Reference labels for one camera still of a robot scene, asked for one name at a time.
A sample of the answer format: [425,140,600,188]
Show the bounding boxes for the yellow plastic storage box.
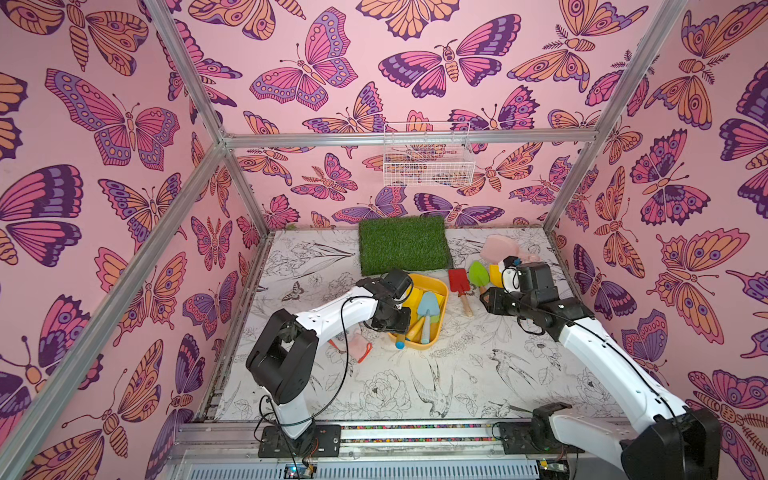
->
[390,273,448,350]

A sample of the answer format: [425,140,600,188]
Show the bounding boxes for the blue trowel white handle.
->
[418,291,440,345]

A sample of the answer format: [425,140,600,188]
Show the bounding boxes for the green trowel wooden handle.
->
[468,261,490,294]

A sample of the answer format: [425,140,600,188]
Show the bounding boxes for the red shovel wooden handle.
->
[448,268,474,317]

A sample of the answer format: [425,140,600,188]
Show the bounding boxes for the yellow plastic shovel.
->
[395,287,424,350]

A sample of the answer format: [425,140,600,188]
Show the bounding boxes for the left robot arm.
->
[245,269,414,440]

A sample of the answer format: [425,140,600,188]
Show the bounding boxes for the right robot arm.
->
[480,256,722,479]

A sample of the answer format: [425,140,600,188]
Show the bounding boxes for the artificial grass mat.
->
[358,216,454,276]

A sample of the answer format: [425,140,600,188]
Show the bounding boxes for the pink plastic dustpan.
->
[480,234,540,264]

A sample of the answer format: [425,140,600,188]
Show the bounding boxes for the red white garden glove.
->
[328,333,373,365]

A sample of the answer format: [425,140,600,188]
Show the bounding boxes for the white wire basket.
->
[381,129,476,188]

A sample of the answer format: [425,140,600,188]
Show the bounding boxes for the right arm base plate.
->
[491,402,582,455]

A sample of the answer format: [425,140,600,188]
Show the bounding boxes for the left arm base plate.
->
[258,424,342,459]

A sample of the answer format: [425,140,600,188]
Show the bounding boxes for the aluminium frame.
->
[0,0,691,480]

